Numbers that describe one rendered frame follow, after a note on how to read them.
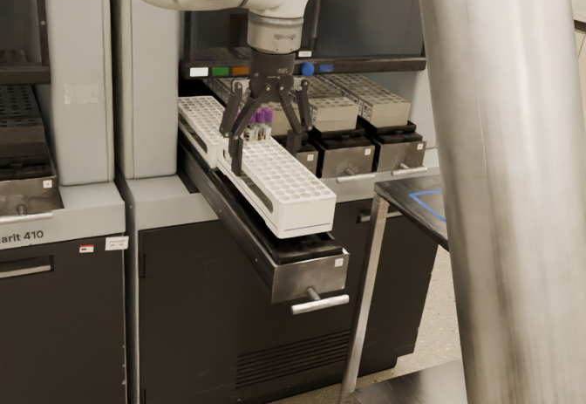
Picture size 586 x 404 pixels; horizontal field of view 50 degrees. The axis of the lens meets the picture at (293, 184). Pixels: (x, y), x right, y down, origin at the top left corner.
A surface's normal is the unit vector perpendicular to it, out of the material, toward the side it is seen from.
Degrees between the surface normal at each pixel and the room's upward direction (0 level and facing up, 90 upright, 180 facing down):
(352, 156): 90
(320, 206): 90
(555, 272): 67
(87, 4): 90
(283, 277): 90
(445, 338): 0
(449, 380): 0
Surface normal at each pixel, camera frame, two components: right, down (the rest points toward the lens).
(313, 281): 0.43, 0.43
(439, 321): 0.10, -0.90
